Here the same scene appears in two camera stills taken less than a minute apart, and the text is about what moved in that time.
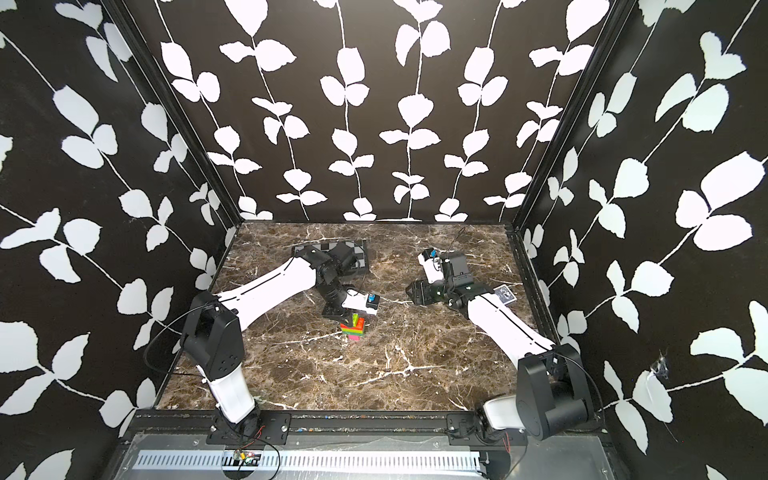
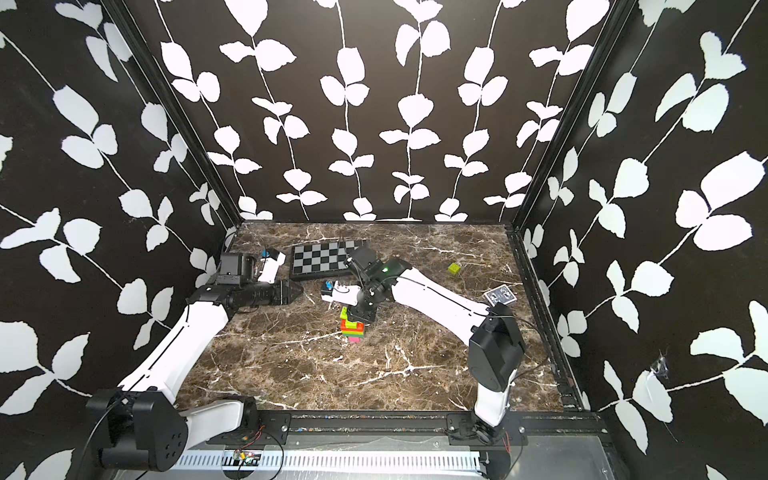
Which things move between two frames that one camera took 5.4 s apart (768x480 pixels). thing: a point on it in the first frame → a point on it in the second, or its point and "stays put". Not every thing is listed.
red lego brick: (358, 326) stays put
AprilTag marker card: (505, 294) stays put
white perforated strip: (376, 461) stays put
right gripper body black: (433, 293) → (367, 305)
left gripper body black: (335, 297) → (260, 293)
